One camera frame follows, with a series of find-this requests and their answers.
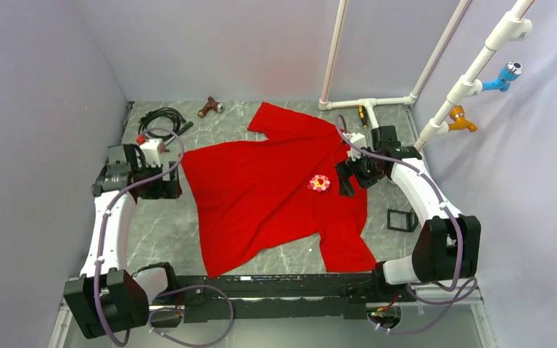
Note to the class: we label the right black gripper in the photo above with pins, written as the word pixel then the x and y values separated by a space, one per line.
pixel 363 183

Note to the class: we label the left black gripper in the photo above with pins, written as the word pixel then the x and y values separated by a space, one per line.
pixel 164 188

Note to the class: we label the pink flower plush brooch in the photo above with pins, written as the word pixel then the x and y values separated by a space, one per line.
pixel 319 183

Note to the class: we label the red t-shirt garment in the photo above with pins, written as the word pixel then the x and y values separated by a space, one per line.
pixel 254 195

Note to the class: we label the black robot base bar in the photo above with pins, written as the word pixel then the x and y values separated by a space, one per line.
pixel 346 295

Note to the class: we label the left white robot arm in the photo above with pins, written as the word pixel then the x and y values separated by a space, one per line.
pixel 106 295

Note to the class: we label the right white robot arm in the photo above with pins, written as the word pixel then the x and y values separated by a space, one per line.
pixel 447 248

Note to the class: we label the yellow black screwdriver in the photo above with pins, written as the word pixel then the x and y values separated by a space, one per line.
pixel 363 115

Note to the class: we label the brown pipe fitting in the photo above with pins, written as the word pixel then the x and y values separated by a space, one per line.
pixel 211 105

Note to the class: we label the orange pipe tap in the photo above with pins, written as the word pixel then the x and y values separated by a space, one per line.
pixel 459 121

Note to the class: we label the blue pipe tap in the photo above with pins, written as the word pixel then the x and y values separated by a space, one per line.
pixel 508 74

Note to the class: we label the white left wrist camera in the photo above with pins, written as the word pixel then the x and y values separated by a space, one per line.
pixel 152 149

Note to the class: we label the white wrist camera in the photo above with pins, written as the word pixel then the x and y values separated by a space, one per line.
pixel 359 140
pixel 152 149

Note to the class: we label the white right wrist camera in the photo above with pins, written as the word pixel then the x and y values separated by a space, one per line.
pixel 359 140

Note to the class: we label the small black square frame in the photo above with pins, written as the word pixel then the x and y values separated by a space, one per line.
pixel 402 220

